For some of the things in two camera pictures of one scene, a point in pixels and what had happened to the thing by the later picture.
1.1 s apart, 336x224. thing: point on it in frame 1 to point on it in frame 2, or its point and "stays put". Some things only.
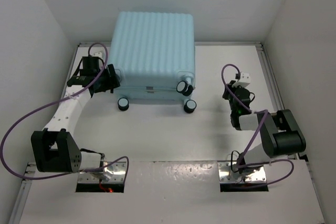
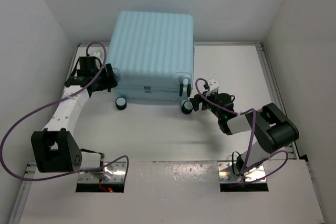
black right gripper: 230,85 to 196,100
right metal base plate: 229,172 stays put
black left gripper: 112,83 stays put
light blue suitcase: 153,53 stays put
